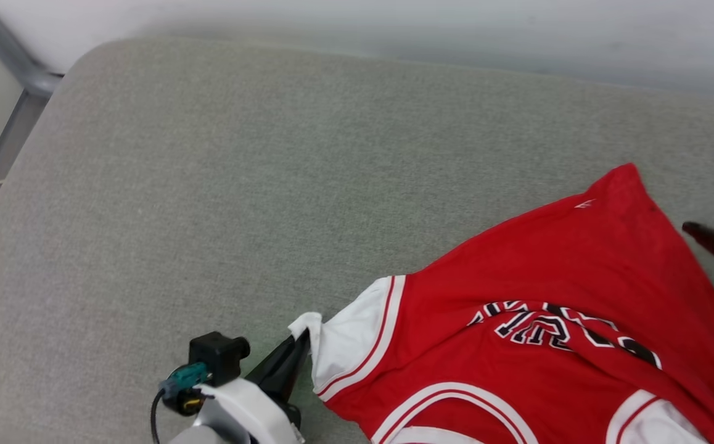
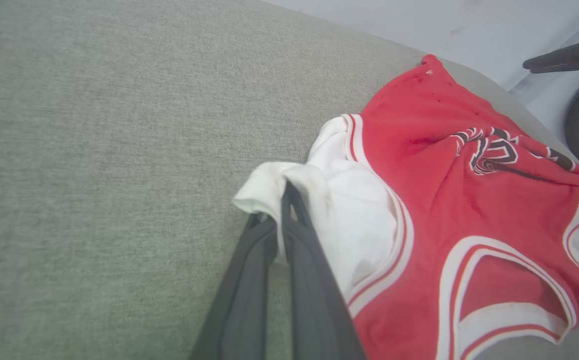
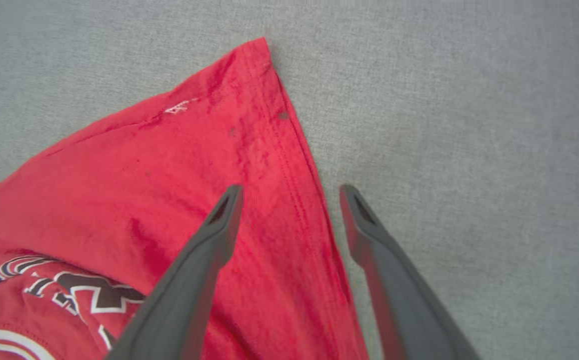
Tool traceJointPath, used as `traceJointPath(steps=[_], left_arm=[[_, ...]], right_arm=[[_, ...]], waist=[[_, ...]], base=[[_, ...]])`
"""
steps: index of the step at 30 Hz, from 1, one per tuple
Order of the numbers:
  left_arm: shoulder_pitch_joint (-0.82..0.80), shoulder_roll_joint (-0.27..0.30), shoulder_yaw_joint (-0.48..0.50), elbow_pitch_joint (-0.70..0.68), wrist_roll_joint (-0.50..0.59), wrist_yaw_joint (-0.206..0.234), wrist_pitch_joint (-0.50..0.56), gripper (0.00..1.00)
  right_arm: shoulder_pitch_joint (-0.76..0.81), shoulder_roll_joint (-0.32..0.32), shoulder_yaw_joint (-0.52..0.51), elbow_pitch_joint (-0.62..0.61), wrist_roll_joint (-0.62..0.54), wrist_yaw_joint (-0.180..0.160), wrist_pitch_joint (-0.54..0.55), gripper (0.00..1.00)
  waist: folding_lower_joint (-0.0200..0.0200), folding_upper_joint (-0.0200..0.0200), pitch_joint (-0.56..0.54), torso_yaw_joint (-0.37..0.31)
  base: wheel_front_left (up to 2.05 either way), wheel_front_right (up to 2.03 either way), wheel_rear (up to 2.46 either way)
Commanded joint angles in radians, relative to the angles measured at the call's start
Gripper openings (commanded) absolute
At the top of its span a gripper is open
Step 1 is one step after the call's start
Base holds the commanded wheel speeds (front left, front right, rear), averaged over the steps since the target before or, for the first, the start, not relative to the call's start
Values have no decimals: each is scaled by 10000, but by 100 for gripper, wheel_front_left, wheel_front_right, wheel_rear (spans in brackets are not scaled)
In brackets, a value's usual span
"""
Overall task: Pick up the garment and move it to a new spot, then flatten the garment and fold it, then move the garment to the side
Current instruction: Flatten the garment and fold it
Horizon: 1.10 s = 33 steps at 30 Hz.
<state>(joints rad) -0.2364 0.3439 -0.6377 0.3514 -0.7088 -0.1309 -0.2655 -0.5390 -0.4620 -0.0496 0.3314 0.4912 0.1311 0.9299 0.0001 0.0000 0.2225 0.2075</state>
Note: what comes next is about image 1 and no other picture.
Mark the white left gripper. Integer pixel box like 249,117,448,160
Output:
197,330,312,444

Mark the red and white basketball jersey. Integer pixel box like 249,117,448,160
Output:
288,163,714,444

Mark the teal cable connector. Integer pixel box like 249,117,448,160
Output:
160,362,211,395

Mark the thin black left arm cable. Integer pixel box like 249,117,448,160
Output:
150,388,166,444

